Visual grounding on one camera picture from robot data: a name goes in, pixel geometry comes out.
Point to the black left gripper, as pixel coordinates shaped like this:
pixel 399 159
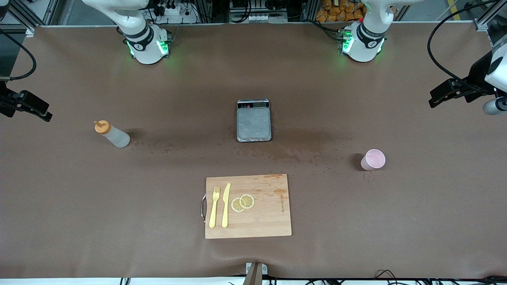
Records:
pixel 478 75

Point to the clear sauce bottle orange cap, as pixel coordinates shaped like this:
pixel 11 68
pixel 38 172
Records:
pixel 117 137

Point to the aluminium frame strut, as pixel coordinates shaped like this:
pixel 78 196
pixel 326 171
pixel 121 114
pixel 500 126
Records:
pixel 29 31
pixel 481 25

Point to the yellow plastic fork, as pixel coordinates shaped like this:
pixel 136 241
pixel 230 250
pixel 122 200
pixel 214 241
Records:
pixel 213 213

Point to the orange snack packets pile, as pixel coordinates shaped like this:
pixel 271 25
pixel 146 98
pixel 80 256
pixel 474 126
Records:
pixel 336 14

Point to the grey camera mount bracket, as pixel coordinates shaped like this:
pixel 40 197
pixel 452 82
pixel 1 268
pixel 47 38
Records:
pixel 255 275

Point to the white terminal block row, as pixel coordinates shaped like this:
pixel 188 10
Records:
pixel 257 18

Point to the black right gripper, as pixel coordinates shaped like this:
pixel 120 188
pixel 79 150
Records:
pixel 4 103

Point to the pink plastic cup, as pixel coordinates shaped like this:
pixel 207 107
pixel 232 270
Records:
pixel 374 159

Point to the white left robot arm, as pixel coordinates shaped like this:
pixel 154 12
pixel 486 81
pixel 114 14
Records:
pixel 362 39

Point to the yellow plastic knife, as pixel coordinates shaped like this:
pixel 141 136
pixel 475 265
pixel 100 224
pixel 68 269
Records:
pixel 225 209

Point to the grey digital kitchen scale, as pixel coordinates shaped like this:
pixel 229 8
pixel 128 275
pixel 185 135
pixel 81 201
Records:
pixel 254 122

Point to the lemon slice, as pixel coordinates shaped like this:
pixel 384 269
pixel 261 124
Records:
pixel 236 206
pixel 247 201

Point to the white power strip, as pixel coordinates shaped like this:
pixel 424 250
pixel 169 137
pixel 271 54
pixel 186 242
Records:
pixel 174 12

